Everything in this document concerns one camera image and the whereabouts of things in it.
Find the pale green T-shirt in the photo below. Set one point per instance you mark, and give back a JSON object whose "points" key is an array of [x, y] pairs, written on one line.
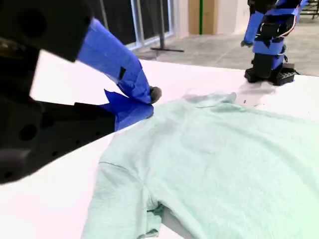
{"points": [[211, 161]]}

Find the white-framed glass door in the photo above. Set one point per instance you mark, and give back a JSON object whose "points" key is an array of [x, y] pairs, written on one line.
{"points": [[149, 20]]}

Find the black floor stand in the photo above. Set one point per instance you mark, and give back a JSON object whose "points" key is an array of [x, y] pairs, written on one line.
{"points": [[163, 30]]}

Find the brown board with green stripe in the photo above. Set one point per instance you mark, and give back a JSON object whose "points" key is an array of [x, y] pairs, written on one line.
{"points": [[199, 17]]}

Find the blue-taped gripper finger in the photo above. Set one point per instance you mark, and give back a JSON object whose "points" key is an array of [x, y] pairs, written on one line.
{"points": [[112, 54], [129, 112], [251, 27]]}

